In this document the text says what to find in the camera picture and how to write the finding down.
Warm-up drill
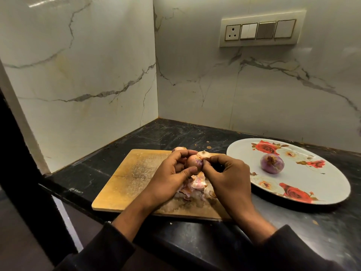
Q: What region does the peeled purple onion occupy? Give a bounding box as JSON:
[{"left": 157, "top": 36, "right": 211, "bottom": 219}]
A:
[{"left": 260, "top": 154, "right": 285, "bottom": 175}]

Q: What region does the white wall switch panel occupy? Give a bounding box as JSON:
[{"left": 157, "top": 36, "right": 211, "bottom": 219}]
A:
[{"left": 219, "top": 9, "right": 307, "bottom": 48}]

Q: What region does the partly peeled onion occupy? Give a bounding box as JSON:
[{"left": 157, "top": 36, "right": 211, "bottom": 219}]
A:
[{"left": 185, "top": 155, "right": 204, "bottom": 173}]

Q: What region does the person's right forearm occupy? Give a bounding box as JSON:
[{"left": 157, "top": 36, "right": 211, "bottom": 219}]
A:
[{"left": 230, "top": 202, "right": 346, "bottom": 271}]

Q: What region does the wooden cutting board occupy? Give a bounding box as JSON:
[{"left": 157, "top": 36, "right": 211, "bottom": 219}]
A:
[{"left": 92, "top": 149, "right": 232, "bottom": 222}]

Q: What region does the white floral plate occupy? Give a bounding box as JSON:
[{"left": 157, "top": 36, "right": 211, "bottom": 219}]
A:
[{"left": 226, "top": 138, "right": 351, "bottom": 205}]

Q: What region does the person's left forearm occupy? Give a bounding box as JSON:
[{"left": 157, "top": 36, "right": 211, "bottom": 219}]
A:
[{"left": 54, "top": 195, "right": 161, "bottom": 271}]

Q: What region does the person's right hand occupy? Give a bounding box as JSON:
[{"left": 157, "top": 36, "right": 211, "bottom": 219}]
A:
[{"left": 202, "top": 154, "right": 254, "bottom": 221}]

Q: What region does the pile of onion peels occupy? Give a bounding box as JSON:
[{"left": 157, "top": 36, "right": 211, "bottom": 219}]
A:
[{"left": 177, "top": 171, "right": 217, "bottom": 201}]

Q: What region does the person's left hand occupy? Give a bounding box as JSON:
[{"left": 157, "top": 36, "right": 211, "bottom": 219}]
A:
[{"left": 143, "top": 149, "right": 198, "bottom": 211}]

